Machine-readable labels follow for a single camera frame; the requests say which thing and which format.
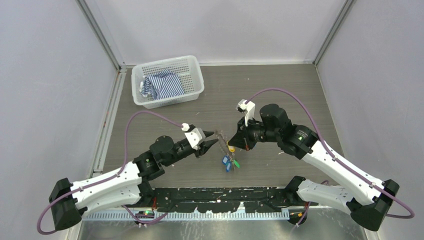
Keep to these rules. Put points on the slotted cable duct strip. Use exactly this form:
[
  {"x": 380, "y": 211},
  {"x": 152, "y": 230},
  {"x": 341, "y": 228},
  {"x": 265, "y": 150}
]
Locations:
[{"x": 239, "y": 215}]

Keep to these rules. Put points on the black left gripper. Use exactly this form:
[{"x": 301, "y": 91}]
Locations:
[{"x": 204, "y": 147}]

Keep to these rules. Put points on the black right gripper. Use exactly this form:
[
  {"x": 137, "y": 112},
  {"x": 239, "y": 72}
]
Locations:
[{"x": 242, "y": 138}]

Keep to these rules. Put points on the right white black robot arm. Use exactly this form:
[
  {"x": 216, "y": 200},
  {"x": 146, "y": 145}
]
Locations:
[{"x": 358, "y": 193}]

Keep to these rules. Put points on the blue white striped cloth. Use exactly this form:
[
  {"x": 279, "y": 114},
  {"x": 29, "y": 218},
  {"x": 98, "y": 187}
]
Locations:
[{"x": 162, "y": 85}]

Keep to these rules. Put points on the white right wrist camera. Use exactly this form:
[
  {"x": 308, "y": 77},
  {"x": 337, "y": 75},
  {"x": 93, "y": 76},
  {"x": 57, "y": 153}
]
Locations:
[{"x": 248, "y": 108}]

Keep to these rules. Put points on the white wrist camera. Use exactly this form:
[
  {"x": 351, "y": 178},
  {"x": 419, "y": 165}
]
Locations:
[
  {"x": 248, "y": 108},
  {"x": 194, "y": 135}
]

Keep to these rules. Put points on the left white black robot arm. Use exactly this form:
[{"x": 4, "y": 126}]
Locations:
[{"x": 71, "y": 201}]

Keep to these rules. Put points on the yellow key tag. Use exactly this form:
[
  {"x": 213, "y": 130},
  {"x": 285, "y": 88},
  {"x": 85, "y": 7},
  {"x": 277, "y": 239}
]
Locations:
[{"x": 231, "y": 149}]

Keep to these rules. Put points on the green key tag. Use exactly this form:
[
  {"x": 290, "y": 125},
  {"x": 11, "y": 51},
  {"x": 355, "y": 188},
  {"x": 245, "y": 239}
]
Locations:
[{"x": 236, "y": 164}]

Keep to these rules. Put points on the white plastic perforated basket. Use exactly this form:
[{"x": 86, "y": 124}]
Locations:
[{"x": 188, "y": 69}]

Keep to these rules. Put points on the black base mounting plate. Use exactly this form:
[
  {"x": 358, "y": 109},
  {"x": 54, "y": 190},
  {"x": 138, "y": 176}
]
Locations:
[{"x": 222, "y": 199}]

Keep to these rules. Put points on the aluminium frame rail left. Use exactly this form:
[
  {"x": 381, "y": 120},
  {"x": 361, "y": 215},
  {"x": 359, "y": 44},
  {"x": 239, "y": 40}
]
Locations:
[{"x": 101, "y": 149}]

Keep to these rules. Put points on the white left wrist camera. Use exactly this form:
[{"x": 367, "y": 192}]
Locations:
[{"x": 194, "y": 135}]

